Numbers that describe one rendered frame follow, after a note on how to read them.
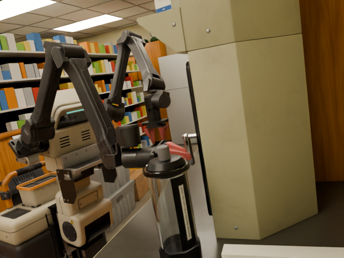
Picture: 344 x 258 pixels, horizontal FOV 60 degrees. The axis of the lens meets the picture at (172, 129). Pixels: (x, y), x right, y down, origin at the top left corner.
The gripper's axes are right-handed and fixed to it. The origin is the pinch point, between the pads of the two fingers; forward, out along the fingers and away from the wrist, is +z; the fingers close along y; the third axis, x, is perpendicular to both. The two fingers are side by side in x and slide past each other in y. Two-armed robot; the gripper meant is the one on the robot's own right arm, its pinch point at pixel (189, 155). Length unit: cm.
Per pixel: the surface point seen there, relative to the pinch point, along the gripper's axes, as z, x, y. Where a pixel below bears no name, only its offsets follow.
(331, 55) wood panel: 39, -16, 33
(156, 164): -1.8, -5.5, -16.4
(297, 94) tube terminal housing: 28.2, -11.5, 7.3
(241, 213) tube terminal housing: 13.2, 12.7, -7.6
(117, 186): -144, 101, 164
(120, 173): -144, 91, 173
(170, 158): 0.1, -5.1, -13.0
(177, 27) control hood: 3.9, -32.6, -1.7
